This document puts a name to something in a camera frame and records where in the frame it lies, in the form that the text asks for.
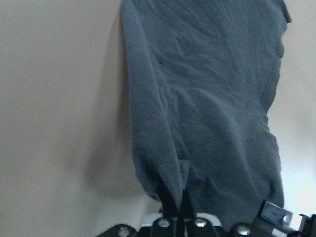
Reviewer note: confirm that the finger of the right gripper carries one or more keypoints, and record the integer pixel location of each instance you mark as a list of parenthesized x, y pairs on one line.
[(282, 218)]

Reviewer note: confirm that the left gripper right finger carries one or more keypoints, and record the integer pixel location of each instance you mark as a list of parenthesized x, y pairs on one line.
[(186, 210)]

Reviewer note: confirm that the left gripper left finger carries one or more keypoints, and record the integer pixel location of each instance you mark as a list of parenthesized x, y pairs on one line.
[(169, 208)]

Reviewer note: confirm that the black t-shirt with logo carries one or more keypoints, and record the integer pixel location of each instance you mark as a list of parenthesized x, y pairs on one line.
[(202, 77)]

